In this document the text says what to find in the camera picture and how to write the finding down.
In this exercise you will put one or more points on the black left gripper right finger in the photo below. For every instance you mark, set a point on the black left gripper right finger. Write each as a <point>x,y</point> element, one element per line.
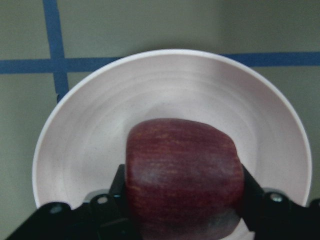
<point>249,208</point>

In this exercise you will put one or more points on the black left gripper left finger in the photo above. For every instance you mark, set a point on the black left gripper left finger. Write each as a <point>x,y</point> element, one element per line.
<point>118,187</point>

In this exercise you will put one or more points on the red apple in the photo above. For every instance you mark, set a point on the red apple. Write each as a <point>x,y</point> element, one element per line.
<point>183,179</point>

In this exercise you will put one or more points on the pink plate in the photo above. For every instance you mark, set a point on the pink plate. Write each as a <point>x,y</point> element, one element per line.
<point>84,139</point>

